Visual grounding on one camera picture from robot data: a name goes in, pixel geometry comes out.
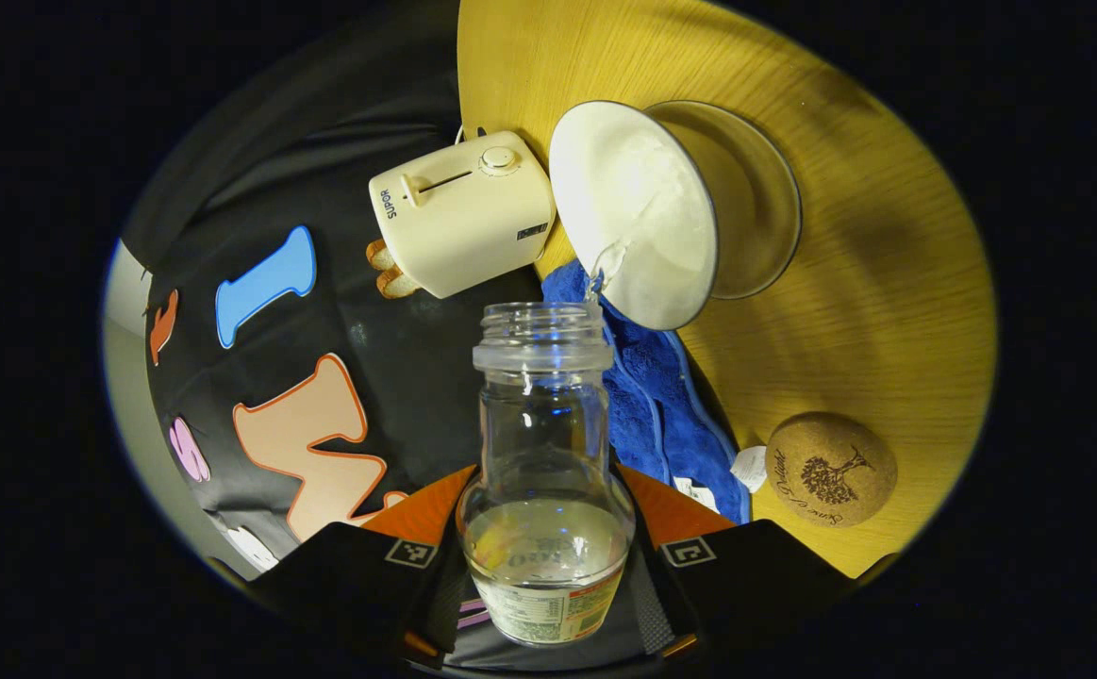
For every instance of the cream toaster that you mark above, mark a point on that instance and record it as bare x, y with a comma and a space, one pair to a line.
463, 226

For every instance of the clear water bottle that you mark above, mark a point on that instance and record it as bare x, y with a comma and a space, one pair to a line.
543, 434

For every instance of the cream saucer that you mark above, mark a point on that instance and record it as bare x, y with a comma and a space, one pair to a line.
756, 217

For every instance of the cream teacup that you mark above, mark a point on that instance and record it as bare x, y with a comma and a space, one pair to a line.
623, 217

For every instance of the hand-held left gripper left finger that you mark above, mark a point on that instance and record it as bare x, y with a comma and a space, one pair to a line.
350, 585

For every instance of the blue towel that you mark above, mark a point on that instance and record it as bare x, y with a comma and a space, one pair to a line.
671, 424

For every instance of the round cork coaster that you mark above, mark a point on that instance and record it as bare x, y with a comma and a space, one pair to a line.
831, 471

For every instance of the toast bread slice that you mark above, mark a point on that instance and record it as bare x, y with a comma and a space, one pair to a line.
399, 283
380, 255

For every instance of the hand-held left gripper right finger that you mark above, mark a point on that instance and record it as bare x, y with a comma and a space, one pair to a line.
756, 585

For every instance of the black backdrop cloth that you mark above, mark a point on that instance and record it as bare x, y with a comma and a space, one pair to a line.
416, 377

